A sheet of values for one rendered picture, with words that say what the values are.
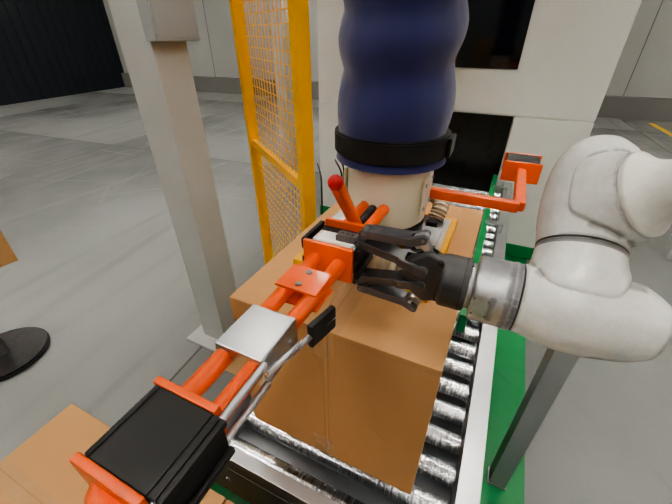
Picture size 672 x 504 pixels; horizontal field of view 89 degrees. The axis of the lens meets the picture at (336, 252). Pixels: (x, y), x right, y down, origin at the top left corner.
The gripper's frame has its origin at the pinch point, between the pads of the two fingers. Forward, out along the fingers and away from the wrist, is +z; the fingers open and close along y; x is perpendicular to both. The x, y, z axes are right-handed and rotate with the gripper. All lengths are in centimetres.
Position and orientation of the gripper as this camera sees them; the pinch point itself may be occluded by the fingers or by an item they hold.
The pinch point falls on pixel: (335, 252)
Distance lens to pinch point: 54.5
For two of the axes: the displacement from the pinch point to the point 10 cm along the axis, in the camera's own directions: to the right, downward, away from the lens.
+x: 4.3, -4.9, 7.6
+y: 0.0, 8.4, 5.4
